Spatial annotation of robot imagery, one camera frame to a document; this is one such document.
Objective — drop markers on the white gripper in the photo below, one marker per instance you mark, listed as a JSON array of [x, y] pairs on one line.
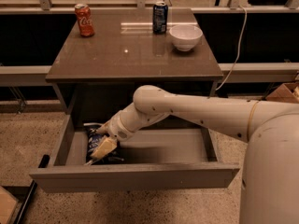
[[116, 129]]

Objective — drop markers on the blue kettle chip bag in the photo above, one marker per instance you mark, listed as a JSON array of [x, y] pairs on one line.
[[94, 140]]

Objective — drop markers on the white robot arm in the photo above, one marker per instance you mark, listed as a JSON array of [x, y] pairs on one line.
[[270, 179]]

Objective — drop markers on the grey cabinet with glossy top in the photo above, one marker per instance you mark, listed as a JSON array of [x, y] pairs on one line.
[[104, 69]]

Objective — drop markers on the open grey top drawer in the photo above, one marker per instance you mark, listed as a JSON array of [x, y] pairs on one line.
[[174, 153]]

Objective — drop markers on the red soda can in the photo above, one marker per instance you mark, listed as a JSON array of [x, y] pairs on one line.
[[85, 22]]

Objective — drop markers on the white ceramic bowl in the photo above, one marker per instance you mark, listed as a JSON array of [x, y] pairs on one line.
[[185, 37]]

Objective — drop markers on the blue soda can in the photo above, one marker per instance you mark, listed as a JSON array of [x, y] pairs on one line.
[[159, 18]]

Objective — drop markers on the cardboard box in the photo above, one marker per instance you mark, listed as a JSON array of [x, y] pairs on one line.
[[286, 92]]

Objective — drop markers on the black floor rail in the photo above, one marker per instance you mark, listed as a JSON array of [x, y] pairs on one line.
[[30, 193]]

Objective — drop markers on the grey window ledge rail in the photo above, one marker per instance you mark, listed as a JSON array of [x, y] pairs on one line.
[[11, 76]]

